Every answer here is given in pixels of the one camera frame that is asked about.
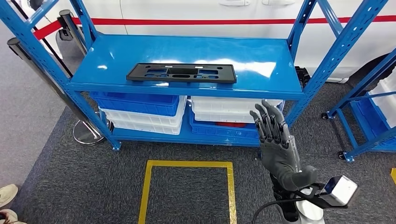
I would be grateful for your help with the black plastic plate frame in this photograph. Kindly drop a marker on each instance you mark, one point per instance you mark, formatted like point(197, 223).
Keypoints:
point(136, 77)

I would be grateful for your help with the yellow floor tape square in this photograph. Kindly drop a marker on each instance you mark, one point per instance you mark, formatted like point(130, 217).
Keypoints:
point(145, 191)
point(393, 176)

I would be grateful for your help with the blue plastic crate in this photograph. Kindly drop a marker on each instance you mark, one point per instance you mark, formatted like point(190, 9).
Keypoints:
point(222, 131)
point(368, 117)
point(139, 108)

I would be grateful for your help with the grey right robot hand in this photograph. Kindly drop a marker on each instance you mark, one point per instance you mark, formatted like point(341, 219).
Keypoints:
point(278, 154)

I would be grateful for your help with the blue metal shelf rack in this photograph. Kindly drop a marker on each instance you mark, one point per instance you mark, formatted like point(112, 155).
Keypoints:
point(154, 52)
point(342, 125)

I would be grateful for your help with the white plastic crate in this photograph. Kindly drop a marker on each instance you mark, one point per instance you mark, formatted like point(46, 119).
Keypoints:
point(386, 102)
point(145, 129)
point(222, 117)
point(145, 120)
point(222, 103)

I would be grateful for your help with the red item in crate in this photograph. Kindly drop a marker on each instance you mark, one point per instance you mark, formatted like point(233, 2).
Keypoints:
point(230, 124)

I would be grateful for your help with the white car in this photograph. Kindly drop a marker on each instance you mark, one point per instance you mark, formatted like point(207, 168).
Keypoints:
point(201, 10)

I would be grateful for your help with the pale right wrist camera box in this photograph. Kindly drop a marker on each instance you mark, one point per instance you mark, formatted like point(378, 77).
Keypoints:
point(340, 190)

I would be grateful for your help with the person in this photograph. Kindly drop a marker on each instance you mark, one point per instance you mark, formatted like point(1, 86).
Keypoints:
point(7, 193)

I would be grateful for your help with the black plastic block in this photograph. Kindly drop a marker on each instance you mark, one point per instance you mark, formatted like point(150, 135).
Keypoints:
point(301, 75)

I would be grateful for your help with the thin black post with base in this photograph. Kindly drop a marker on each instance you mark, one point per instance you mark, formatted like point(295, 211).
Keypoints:
point(52, 51)

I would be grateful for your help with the red barrier belt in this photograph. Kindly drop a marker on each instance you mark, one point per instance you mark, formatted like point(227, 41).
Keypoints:
point(185, 21)

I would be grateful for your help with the chrome stanchion post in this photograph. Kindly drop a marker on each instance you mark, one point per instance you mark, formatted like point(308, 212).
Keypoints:
point(88, 134)
point(66, 18)

